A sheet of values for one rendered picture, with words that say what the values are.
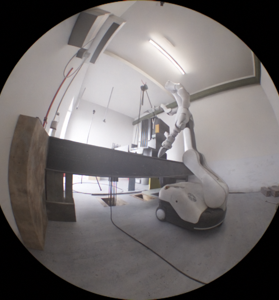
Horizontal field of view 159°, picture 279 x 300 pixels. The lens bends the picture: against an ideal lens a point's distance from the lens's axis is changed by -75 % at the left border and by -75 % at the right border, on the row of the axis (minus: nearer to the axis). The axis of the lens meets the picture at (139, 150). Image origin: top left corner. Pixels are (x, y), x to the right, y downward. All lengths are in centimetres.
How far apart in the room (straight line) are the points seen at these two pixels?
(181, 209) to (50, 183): 99
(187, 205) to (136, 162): 69
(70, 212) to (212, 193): 109
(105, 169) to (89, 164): 15
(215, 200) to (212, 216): 12
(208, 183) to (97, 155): 95
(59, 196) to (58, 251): 43
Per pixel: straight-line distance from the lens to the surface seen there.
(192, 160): 90
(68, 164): 88
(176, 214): 84
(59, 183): 86
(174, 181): 266
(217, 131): 272
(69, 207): 89
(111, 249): 69
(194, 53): 272
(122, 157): 101
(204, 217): 77
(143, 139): 218
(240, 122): 279
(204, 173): 85
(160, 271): 60
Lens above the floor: 50
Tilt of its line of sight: 11 degrees up
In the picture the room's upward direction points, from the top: 4 degrees clockwise
